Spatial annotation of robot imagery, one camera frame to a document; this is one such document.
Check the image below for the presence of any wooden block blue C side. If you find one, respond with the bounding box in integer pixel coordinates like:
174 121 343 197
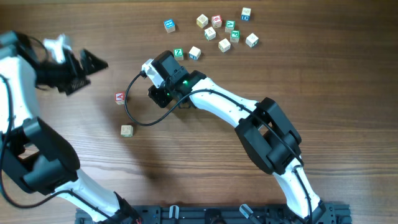
241 7 251 21

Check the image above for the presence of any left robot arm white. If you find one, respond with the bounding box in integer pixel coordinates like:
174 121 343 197
1 31 142 223

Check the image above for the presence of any plain yellow picture block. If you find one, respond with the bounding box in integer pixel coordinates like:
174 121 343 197
121 124 134 138

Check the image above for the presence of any wooden block yellow green picture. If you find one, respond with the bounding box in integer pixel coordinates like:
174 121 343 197
218 38 231 53

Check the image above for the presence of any red letter A block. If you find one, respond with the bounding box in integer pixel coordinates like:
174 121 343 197
114 92 125 105

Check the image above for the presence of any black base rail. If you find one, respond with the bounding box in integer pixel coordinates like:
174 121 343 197
74 203 353 224

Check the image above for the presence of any wooden block green side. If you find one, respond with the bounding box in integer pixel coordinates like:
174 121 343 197
204 27 216 40

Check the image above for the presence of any green letter F block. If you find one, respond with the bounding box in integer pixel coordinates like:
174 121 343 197
230 30 240 43

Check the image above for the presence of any green letter Z block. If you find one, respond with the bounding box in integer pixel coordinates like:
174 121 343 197
173 48 184 60

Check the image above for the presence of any blue top wooden block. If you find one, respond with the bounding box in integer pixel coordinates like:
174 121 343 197
164 19 176 33

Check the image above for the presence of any wooden block right end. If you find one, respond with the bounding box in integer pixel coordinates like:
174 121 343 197
246 33 259 48

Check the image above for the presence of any red number 9 block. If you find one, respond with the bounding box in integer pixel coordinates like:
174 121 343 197
211 15 223 28

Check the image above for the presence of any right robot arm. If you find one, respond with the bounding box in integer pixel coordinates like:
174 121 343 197
142 50 322 223

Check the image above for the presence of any green letter V block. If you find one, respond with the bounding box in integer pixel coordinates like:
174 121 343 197
225 20 236 33

